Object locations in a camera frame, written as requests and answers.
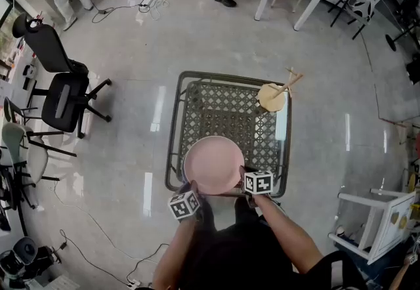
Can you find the white shell chair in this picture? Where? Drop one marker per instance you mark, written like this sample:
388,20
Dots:
36,160

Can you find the person's left forearm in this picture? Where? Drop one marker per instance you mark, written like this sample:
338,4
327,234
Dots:
170,256

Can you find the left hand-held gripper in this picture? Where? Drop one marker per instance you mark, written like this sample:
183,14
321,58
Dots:
183,205

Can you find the black office chair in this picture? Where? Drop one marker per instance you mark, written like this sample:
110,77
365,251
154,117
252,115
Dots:
64,101

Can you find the black and white chair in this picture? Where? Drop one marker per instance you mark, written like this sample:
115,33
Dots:
361,3

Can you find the white side table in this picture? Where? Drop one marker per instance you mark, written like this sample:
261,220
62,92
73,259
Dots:
393,226

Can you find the person's right forearm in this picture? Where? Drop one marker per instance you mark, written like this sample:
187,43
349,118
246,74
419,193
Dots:
288,236

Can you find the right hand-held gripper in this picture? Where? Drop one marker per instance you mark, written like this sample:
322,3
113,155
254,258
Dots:
259,182

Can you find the pink big plate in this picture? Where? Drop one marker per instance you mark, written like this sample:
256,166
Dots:
213,164

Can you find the wooden mug tree stand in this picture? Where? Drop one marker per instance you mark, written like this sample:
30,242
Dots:
270,100

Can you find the black floor fan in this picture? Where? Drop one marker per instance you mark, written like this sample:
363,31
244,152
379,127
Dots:
392,42

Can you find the person's black clothing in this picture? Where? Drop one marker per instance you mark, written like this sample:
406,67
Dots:
243,256

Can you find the dark wicker glass-top table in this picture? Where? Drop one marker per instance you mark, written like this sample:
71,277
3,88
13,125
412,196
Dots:
226,111

